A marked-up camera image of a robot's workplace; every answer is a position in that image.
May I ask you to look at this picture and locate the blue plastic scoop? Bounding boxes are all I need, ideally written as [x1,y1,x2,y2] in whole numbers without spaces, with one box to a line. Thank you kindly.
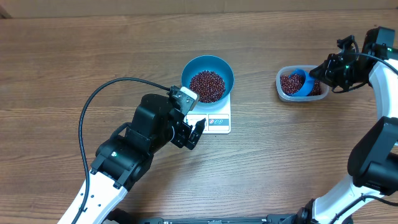
[289,69,315,96]

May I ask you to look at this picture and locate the white kitchen scale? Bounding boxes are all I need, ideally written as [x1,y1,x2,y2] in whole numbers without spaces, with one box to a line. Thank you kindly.
[185,95,231,134]

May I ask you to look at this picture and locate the clear plastic container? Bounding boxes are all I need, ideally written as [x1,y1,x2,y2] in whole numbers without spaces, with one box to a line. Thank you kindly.
[276,65,330,103]

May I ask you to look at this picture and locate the red beans in bowl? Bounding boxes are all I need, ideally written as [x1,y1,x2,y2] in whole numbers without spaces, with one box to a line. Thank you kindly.
[189,70,226,103]

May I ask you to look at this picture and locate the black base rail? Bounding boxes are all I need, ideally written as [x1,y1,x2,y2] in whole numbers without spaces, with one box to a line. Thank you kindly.
[102,208,317,224]

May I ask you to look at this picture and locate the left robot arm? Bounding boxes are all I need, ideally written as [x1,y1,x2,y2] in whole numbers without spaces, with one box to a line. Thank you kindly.
[59,90,205,223]

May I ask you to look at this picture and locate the teal metal bowl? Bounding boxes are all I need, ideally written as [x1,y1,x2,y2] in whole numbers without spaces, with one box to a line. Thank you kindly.
[181,55,234,101]

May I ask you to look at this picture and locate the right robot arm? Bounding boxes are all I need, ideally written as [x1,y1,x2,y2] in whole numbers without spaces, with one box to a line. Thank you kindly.
[289,27,397,223]

